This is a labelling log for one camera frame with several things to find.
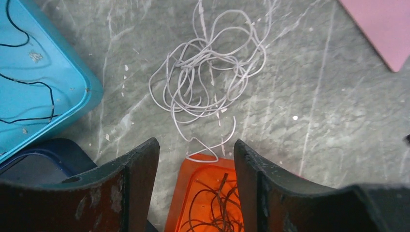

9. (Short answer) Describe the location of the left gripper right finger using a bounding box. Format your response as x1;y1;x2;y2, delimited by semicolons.
234;140;410;232

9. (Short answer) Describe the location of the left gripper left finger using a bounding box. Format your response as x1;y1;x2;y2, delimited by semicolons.
0;137;160;232

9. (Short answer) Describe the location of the brown thin cable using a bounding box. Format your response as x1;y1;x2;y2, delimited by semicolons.
179;173;245;232

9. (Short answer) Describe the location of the black thin cable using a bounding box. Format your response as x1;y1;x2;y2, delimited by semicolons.
0;0;61;125

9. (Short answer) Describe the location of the white thin cable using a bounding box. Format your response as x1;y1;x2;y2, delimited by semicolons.
148;0;273;163

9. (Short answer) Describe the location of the orange square tray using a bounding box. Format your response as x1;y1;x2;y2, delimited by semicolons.
164;154;245;232

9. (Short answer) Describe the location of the dark blue square tray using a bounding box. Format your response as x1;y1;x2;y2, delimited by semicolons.
0;138;97;186

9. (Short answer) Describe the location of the teal square tray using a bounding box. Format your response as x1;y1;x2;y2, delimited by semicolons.
0;0;103;162

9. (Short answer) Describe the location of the pink clipboard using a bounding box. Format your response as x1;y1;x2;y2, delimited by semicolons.
340;0;410;73

